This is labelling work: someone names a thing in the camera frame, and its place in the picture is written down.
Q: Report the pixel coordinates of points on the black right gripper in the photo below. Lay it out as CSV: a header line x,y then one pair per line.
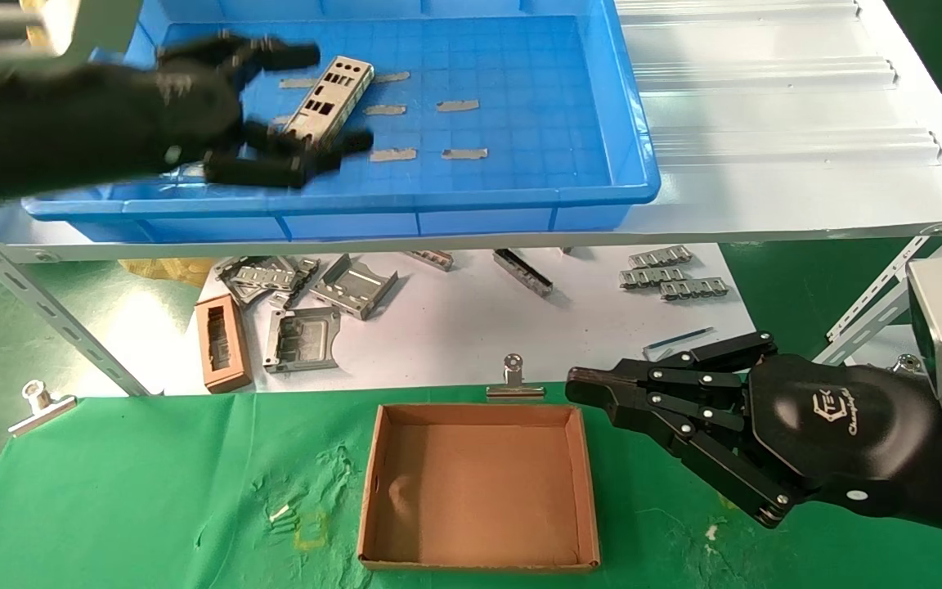
x,y
839,433

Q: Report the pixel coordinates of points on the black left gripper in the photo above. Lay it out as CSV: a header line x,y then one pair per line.
x,y
95,123

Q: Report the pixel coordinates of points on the metal I/O shield plate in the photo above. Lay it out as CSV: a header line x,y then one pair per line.
x,y
332,90

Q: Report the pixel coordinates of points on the grey metal tray part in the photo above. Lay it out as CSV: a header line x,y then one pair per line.
x,y
303,339

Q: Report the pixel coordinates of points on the brown cardboard box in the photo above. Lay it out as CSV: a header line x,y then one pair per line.
x,y
479,491

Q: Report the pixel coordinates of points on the blue plastic tray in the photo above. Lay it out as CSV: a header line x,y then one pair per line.
x,y
520,82

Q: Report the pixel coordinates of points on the thin metal strip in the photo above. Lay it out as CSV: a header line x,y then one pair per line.
x,y
679,339

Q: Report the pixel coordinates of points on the small white scrap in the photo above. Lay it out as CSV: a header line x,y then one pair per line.
x,y
710,532
280,514

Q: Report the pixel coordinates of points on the metal connector strip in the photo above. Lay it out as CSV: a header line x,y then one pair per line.
x,y
661,257
651,277
693,288

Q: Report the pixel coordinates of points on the perforated metal shelf leg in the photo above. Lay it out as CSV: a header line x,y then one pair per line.
x,y
876,307
38,301

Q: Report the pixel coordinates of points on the small metal clip part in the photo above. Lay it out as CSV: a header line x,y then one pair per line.
x,y
434,260

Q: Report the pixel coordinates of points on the dark metal bar part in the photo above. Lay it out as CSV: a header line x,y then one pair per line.
x,y
524,274

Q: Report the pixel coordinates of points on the brown rectangular part holder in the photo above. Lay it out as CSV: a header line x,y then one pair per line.
x,y
224,343

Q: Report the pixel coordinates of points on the white paper sheet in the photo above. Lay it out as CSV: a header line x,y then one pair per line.
x,y
455,327

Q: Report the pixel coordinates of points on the white metal shelf board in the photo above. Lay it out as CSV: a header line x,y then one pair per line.
x,y
765,106

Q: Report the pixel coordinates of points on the green table cloth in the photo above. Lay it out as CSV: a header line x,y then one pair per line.
x,y
152,491

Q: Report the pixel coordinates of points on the flat metal frame part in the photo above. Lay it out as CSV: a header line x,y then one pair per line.
x,y
303,270
254,276

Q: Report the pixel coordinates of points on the bent metal bracket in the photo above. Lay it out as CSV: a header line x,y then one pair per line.
x,y
352,288

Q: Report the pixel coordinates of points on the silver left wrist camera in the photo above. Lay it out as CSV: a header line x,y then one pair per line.
x,y
70,24

